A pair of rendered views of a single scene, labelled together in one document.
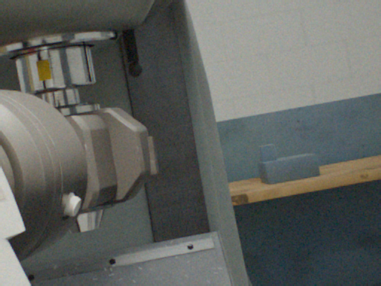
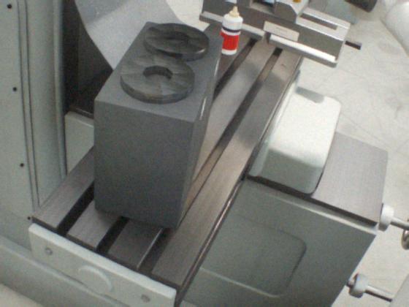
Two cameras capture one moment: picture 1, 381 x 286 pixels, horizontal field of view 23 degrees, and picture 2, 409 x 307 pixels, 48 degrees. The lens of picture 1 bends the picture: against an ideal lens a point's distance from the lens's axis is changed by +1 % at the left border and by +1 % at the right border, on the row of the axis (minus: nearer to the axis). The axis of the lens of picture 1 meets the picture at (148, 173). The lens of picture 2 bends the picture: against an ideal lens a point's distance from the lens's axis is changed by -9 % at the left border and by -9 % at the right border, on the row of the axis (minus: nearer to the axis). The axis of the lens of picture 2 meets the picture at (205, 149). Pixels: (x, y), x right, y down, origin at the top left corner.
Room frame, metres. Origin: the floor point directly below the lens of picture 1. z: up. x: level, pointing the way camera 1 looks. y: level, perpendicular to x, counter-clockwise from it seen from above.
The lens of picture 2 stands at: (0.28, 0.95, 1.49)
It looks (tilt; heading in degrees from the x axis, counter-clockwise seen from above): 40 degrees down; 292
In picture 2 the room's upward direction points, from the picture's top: 11 degrees clockwise
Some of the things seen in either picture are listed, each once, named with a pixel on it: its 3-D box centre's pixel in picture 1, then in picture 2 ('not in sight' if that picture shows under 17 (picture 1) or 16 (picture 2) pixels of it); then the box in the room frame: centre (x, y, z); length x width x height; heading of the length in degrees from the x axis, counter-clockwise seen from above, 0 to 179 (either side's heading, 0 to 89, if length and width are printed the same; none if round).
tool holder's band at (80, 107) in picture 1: (63, 115); not in sight; (0.60, 0.05, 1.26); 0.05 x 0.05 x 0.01
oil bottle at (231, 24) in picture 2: not in sight; (231, 28); (0.63, 0.06, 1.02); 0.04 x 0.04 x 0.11
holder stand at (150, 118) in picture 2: not in sight; (160, 115); (0.55, 0.47, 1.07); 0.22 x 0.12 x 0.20; 109
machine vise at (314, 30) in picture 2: not in sight; (278, 12); (0.59, -0.11, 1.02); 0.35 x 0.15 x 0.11; 5
